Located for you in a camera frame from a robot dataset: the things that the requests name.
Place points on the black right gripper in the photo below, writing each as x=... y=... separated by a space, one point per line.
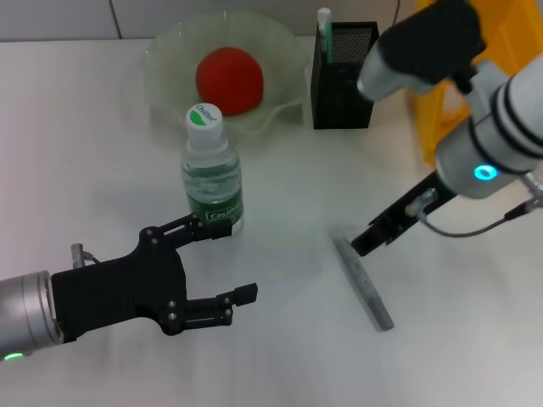
x=411 y=207

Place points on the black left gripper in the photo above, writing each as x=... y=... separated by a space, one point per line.
x=119 y=288

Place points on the grey marker pen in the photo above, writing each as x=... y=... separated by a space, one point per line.
x=365 y=284

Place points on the clear green-label water bottle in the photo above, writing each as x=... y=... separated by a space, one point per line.
x=212 y=178

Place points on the red orange fruit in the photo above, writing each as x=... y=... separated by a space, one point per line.
x=229 y=80

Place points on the mint green pen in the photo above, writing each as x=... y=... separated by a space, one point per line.
x=325 y=34

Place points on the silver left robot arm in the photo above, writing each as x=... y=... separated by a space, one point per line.
x=25 y=313

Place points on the black mesh pen holder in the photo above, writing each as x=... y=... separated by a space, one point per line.
x=339 y=97

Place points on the green glass fruit plate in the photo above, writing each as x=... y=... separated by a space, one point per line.
x=284 y=68

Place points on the yellow plastic bin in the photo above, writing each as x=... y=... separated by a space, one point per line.
x=428 y=123

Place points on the silver left connector plug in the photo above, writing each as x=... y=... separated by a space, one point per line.
x=78 y=252

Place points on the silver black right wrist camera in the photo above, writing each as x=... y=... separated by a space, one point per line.
x=424 y=46

